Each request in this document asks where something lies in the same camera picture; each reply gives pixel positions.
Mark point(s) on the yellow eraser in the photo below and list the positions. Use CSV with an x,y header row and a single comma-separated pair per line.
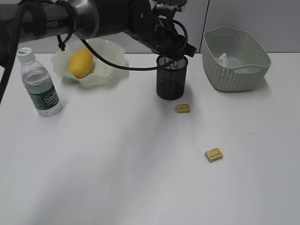
x,y
214,155
184,108

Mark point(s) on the clear plastic water bottle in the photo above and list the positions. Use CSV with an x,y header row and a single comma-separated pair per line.
x,y
38,84

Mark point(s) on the white waste paper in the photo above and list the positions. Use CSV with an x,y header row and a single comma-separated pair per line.
x,y
223,60

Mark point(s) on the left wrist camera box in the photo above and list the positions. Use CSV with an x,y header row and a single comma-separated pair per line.
x,y
178,5

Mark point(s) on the pale green woven basket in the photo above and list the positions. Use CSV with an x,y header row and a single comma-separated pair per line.
x,y
248,61

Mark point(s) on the black mesh pen holder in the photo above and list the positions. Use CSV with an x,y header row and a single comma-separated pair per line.
x,y
170,83

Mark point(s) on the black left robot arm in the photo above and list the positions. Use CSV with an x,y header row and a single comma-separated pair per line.
x,y
31,20

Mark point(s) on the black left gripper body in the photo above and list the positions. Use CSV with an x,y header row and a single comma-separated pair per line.
x,y
161,37

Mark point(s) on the pale green wavy glass plate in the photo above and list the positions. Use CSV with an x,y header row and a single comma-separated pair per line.
x,y
100,73

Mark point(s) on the yellow mango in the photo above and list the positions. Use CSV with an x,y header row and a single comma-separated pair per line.
x,y
80,64

